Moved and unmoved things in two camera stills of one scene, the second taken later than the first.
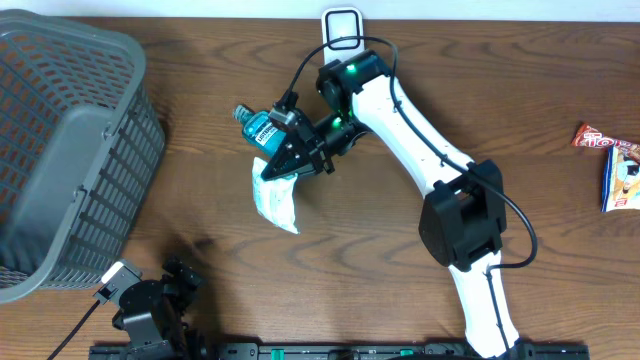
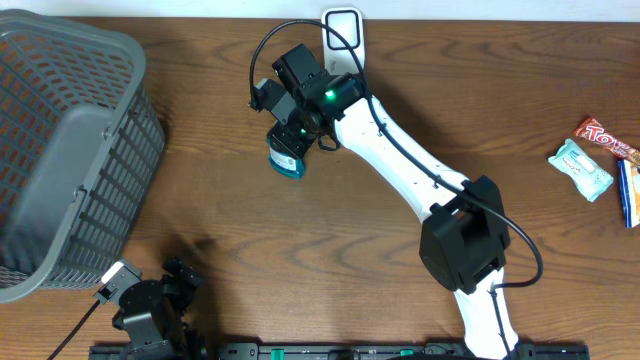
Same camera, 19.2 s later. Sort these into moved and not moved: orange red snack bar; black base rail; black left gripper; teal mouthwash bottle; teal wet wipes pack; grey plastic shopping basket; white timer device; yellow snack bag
Moved: orange red snack bar; teal wet wipes pack; teal mouthwash bottle; yellow snack bag
Not moved: black base rail; black left gripper; white timer device; grey plastic shopping basket
